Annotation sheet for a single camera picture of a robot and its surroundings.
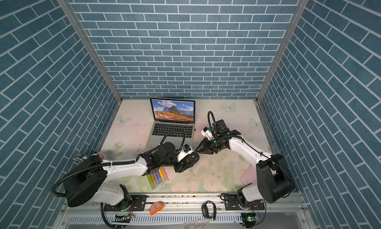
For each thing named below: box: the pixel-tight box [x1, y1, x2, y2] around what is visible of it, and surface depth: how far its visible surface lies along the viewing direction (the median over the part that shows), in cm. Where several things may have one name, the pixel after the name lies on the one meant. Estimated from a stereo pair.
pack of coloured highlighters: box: [146, 166, 170, 191], surface depth 82 cm
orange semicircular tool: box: [149, 201, 164, 216], surface depth 72 cm
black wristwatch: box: [201, 200, 217, 221], surface depth 71 cm
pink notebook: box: [241, 165, 257, 185], surface depth 82 cm
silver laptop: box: [145, 97, 196, 151], surface depth 101 cm
